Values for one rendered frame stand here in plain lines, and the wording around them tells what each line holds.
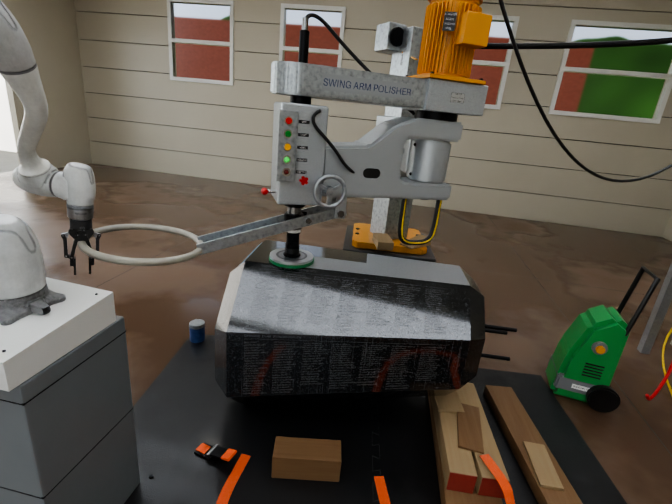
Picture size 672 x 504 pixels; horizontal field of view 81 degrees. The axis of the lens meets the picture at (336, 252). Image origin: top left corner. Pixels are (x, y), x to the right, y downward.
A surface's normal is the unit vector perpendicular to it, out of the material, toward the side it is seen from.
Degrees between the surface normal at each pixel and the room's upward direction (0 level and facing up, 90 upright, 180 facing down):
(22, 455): 90
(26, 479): 90
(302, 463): 90
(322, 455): 0
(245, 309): 45
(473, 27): 90
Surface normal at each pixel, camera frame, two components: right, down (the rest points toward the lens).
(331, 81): 0.28, 0.34
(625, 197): -0.19, 0.31
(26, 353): 0.98, 0.15
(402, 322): 0.02, -0.44
